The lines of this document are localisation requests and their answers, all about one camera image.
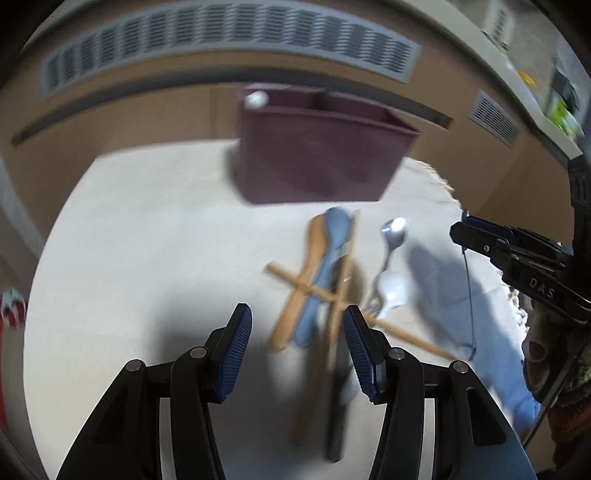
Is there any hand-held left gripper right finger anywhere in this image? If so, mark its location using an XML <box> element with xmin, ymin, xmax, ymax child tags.
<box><xmin>344</xmin><ymin>305</ymin><xmax>539</xmax><ymax>480</ymax></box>

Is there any white appliance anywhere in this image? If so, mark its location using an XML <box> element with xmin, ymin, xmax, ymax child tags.
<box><xmin>482</xmin><ymin>0</ymin><xmax>516</xmax><ymax>42</ymax></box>

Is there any white fringed cloth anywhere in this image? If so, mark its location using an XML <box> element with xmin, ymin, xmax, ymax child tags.
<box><xmin>23</xmin><ymin>138</ymin><xmax>541</xmax><ymax>480</ymax></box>

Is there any grey stone countertop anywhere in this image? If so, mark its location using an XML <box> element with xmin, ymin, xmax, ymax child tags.
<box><xmin>402</xmin><ymin>0</ymin><xmax>585</xmax><ymax>160</ymax></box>

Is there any green packet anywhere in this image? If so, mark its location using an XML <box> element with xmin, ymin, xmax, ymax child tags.
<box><xmin>546</xmin><ymin>98</ymin><xmax>581</xmax><ymax>136</ymax></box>

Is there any long grey vent grille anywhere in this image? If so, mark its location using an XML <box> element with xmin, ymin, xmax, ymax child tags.
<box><xmin>41</xmin><ymin>2</ymin><xmax>423</xmax><ymax>97</ymax></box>

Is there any black utensil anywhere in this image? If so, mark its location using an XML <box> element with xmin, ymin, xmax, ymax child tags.
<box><xmin>324</xmin><ymin>256</ymin><xmax>352</xmax><ymax>463</ymax></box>

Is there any wooden spoon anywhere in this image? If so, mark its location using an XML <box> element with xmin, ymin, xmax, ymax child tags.
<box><xmin>269</xmin><ymin>215</ymin><xmax>326</xmax><ymax>352</ymax></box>

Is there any maroon utensil holder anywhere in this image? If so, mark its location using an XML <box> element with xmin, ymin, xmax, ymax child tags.
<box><xmin>233</xmin><ymin>85</ymin><xmax>422</xmax><ymax>206</ymax></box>

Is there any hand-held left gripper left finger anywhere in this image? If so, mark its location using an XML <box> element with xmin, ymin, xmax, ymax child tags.
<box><xmin>55</xmin><ymin>303</ymin><xmax>253</xmax><ymax>480</ymax></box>

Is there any thin dark cord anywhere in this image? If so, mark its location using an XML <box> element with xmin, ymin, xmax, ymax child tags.
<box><xmin>461</xmin><ymin>210</ymin><xmax>478</xmax><ymax>361</ymax></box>

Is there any metal spoon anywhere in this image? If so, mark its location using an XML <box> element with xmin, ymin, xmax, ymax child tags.
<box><xmin>367</xmin><ymin>217</ymin><xmax>408</xmax><ymax>315</ymax></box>

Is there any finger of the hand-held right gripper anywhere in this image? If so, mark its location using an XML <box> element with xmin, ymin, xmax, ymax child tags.
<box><xmin>462</xmin><ymin>213</ymin><xmax>573</xmax><ymax>256</ymax></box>
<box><xmin>450</xmin><ymin>222</ymin><xmax>570</xmax><ymax>269</ymax></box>

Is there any short grey vent grille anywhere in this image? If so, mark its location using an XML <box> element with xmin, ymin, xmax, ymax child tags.
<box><xmin>468</xmin><ymin>90</ymin><xmax>522</xmax><ymax>148</ymax></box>

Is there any person's right forearm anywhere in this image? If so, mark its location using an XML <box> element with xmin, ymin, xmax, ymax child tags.
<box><xmin>522</xmin><ymin>300</ymin><xmax>591</xmax><ymax>480</ymax></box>

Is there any light blue spoon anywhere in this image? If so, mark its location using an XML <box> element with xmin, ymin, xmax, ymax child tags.
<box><xmin>292</xmin><ymin>207</ymin><xmax>354</xmax><ymax>350</ymax></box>

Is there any wooden chopstick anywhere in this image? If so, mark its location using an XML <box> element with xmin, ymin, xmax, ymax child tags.
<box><xmin>325</xmin><ymin>210</ymin><xmax>361</xmax><ymax>370</ymax></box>
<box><xmin>265</xmin><ymin>261</ymin><xmax>460</xmax><ymax>363</ymax></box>

